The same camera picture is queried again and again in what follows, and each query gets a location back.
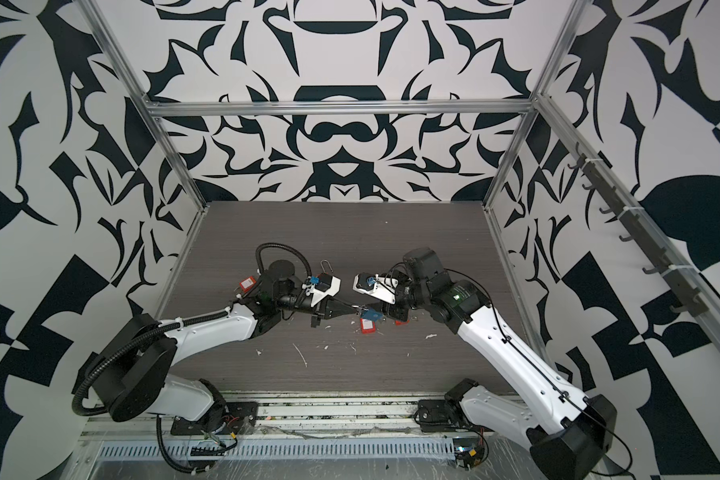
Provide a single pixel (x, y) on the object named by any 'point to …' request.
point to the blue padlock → (371, 314)
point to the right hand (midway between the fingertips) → (374, 288)
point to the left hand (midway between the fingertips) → (359, 301)
